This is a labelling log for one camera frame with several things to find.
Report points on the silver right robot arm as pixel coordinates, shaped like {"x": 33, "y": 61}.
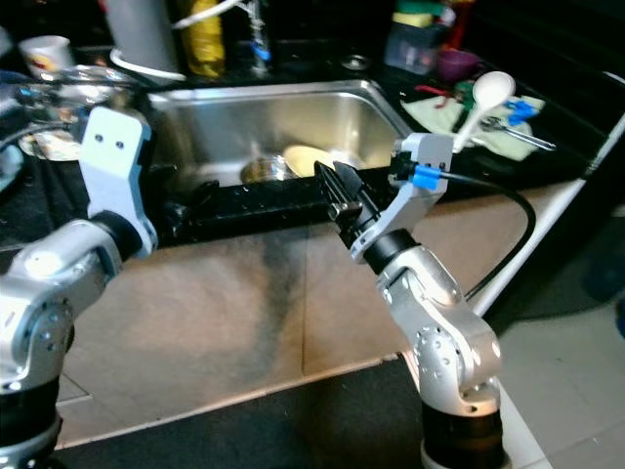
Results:
{"x": 449, "y": 342}

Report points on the stainless steel sink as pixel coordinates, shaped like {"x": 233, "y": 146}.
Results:
{"x": 283, "y": 112}

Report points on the light blue plate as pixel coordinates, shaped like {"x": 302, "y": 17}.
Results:
{"x": 10, "y": 166}

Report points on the red orange packet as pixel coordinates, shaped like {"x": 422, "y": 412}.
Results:
{"x": 461, "y": 20}

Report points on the floral print plate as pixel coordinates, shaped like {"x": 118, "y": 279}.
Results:
{"x": 54, "y": 147}

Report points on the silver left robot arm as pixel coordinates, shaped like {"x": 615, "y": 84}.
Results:
{"x": 29, "y": 313}

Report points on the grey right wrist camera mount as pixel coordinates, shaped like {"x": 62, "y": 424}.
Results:
{"x": 415, "y": 200}

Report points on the purple cup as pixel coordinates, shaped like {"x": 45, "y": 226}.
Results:
{"x": 459, "y": 63}

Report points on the steel bowl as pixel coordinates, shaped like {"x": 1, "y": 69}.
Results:
{"x": 78, "y": 93}

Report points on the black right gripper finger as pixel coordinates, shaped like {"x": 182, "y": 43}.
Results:
{"x": 332, "y": 191}
{"x": 347, "y": 184}

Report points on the white plastic ladle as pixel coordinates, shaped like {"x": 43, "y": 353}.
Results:
{"x": 493, "y": 88}

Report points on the clear plastic container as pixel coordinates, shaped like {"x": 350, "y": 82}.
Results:
{"x": 410, "y": 54}

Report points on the yellow plate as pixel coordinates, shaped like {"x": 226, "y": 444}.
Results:
{"x": 311, "y": 161}

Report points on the round metal cap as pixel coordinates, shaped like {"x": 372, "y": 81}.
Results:
{"x": 354, "y": 63}

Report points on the white printed mug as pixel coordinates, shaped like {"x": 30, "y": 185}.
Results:
{"x": 47, "y": 57}

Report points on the black floor mat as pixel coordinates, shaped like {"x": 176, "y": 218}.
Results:
{"x": 254, "y": 420}

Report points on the light green cloth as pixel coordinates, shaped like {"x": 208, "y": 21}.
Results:
{"x": 435, "y": 117}

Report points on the grey cylinder appliance red logo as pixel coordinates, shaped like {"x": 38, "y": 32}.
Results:
{"x": 142, "y": 34}

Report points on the green yellow sponge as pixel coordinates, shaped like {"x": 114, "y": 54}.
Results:
{"x": 420, "y": 12}

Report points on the yellow dish soap bottle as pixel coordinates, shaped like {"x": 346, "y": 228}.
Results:
{"x": 205, "y": 44}

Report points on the blue plastic clip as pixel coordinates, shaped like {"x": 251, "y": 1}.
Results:
{"x": 524, "y": 109}

